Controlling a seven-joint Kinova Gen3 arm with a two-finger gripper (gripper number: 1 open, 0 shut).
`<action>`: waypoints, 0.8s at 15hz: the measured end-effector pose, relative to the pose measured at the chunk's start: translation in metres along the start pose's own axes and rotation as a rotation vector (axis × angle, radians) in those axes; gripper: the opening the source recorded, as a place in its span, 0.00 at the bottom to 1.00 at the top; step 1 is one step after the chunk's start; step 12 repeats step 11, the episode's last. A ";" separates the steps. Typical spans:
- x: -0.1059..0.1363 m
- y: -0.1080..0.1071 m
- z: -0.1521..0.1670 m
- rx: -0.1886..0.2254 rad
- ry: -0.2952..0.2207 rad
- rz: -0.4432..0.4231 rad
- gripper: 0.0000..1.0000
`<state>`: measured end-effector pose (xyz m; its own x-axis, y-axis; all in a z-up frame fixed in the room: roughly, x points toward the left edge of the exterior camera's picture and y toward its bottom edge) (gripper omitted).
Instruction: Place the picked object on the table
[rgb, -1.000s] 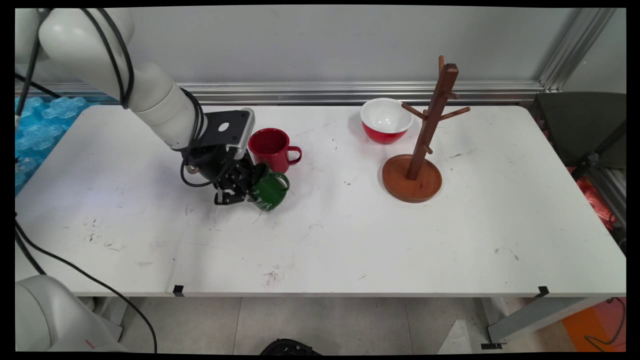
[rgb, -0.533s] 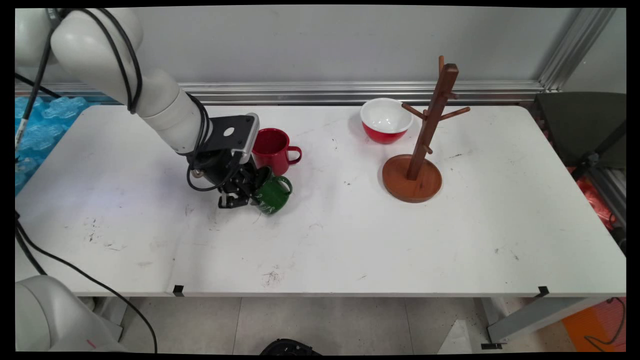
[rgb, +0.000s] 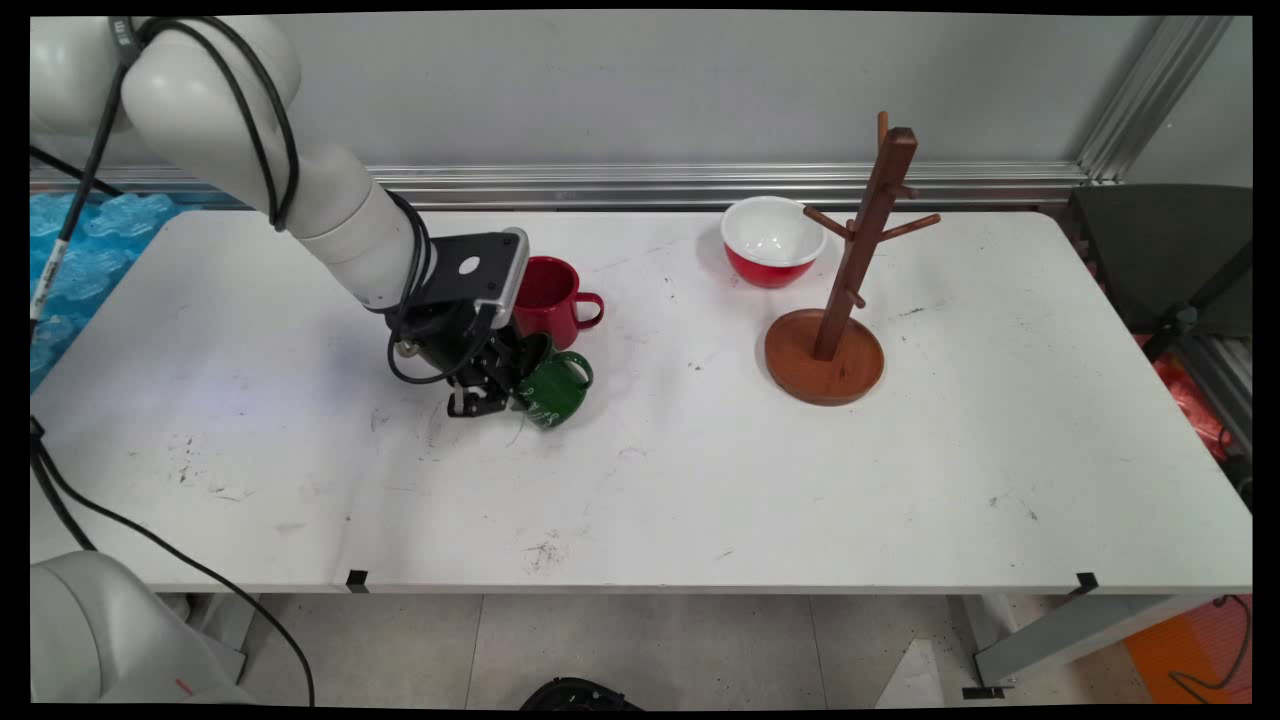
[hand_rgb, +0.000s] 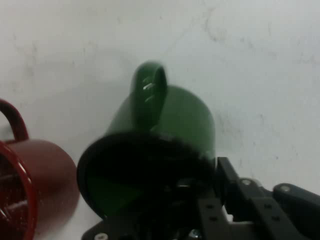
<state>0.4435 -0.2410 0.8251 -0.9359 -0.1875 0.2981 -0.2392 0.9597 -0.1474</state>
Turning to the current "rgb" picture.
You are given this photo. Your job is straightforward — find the red plastic bag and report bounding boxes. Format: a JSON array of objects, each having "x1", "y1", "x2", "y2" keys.
[{"x1": 1150, "y1": 355, "x2": 1236, "y2": 461}]

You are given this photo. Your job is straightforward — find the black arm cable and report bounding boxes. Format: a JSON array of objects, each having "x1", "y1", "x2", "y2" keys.
[{"x1": 140, "y1": 15, "x2": 501, "y2": 387}]

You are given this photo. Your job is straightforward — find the orange floor mat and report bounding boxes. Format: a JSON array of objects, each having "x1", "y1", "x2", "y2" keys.
[{"x1": 1125, "y1": 597, "x2": 1253, "y2": 704}]

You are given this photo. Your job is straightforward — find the slanted aluminium frame post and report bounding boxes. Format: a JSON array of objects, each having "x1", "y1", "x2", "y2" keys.
[{"x1": 1075, "y1": 15, "x2": 1236, "y2": 183}]

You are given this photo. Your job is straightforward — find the white robot base link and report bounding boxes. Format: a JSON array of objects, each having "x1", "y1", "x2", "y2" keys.
[{"x1": 30, "y1": 550, "x2": 251, "y2": 706}]

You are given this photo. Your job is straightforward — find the long aluminium frame rail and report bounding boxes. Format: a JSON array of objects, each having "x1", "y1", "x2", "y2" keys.
[{"x1": 30, "y1": 163, "x2": 1091, "y2": 211}]

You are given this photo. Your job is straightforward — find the blue bubble wrap sheet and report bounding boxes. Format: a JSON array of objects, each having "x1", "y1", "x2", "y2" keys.
[{"x1": 30, "y1": 192, "x2": 181, "y2": 391}]

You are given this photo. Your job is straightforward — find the brown wooden mug tree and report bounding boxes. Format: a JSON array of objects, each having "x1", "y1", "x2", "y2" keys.
[{"x1": 764, "y1": 111, "x2": 943, "y2": 407}]

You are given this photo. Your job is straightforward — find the long black trailing cable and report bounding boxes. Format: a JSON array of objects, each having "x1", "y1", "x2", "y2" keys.
[{"x1": 30, "y1": 15, "x2": 317, "y2": 707}]

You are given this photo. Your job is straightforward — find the red enamel mug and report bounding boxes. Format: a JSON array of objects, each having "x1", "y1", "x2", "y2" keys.
[{"x1": 513, "y1": 256, "x2": 606, "y2": 351}]

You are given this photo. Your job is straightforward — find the thin black floor cable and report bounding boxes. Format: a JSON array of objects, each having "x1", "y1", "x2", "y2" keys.
[{"x1": 1170, "y1": 595, "x2": 1253, "y2": 693}]

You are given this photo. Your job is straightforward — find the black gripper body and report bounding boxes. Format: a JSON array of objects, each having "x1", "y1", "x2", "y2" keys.
[{"x1": 390, "y1": 300, "x2": 521, "y2": 391}]

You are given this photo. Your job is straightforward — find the black round floor object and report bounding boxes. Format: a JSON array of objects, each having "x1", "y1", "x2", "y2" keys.
[{"x1": 520, "y1": 677, "x2": 646, "y2": 713}]

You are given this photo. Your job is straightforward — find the green enamel mug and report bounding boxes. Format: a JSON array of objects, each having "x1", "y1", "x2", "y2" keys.
[{"x1": 513, "y1": 333, "x2": 595, "y2": 431}]

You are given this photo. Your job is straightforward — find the red bowl white inside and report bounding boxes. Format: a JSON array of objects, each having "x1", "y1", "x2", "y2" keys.
[{"x1": 720, "y1": 196, "x2": 829, "y2": 290}]

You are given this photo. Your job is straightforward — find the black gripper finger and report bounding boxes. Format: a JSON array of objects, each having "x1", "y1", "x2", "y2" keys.
[
  {"x1": 446, "y1": 374, "x2": 512, "y2": 420},
  {"x1": 497, "y1": 335, "x2": 547, "y2": 389}
]

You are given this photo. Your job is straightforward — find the short aluminium frame rail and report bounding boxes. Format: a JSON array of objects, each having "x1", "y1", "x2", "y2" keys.
[{"x1": 1175, "y1": 335, "x2": 1253, "y2": 451}]

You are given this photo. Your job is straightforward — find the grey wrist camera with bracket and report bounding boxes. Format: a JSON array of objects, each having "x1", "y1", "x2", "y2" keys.
[{"x1": 420, "y1": 228, "x2": 531, "y2": 329}]

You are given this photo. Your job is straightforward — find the grey table leg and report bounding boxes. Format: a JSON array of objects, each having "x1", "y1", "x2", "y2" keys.
[
  {"x1": 150, "y1": 593, "x2": 263, "y2": 686},
  {"x1": 962, "y1": 595, "x2": 1216, "y2": 699}
]

